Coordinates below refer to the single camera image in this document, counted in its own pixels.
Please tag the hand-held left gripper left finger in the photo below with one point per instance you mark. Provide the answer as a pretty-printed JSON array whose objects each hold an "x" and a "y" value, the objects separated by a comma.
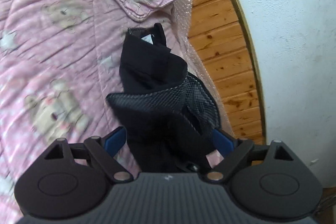
[{"x": 115, "y": 140}]

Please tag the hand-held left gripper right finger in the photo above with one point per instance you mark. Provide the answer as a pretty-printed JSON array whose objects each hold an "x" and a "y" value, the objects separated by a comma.
[{"x": 223, "y": 144}]

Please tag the black shorts garment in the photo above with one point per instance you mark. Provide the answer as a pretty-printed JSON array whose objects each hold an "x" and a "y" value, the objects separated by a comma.
[{"x": 157, "y": 113}]

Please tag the pink bear printed blanket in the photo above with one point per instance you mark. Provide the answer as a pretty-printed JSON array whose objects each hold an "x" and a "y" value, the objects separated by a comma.
[{"x": 52, "y": 43}]

